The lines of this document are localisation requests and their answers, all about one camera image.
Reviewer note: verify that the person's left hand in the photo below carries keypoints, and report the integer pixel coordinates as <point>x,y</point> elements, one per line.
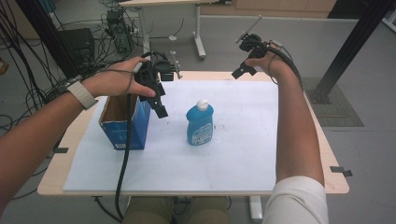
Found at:
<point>115,81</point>

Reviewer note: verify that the blue bottle with white cap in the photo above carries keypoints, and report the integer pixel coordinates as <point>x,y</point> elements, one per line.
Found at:
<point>200,124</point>

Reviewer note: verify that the white shirt sleeve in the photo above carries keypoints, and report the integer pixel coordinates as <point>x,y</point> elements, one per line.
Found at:
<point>295,202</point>

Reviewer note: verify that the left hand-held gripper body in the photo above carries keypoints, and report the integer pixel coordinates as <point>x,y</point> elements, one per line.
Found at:
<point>148,76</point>

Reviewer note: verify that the dark floor mat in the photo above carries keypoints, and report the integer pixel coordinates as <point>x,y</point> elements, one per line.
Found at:
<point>342,112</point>

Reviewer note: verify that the white desk with metal legs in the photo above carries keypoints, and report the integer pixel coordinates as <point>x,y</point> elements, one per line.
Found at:
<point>199,40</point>

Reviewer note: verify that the grey table clip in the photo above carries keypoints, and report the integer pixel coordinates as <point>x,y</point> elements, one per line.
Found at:
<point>341,170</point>
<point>60,150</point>

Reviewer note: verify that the blue cardboard box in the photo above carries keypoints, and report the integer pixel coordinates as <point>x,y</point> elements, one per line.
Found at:
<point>137,130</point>

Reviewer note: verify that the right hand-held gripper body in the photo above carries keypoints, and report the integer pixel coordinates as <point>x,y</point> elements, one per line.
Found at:
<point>253,46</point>

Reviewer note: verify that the person's olive trousers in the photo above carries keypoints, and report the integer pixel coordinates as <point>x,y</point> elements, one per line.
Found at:
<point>149,211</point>

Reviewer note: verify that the black case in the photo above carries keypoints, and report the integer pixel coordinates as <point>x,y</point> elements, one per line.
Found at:
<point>77,43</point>

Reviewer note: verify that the white table foot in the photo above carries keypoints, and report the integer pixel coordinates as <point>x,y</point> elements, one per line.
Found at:
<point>256,210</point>

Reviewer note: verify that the wooden table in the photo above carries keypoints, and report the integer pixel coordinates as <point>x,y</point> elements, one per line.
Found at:
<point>57,177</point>

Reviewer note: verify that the black metal post with base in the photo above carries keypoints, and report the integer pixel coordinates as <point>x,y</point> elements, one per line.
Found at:
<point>351,46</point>

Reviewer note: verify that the person's right hand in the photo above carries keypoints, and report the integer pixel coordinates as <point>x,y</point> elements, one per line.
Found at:
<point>274,63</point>

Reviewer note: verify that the white mat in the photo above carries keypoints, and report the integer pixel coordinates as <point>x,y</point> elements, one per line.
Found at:
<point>233,140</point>

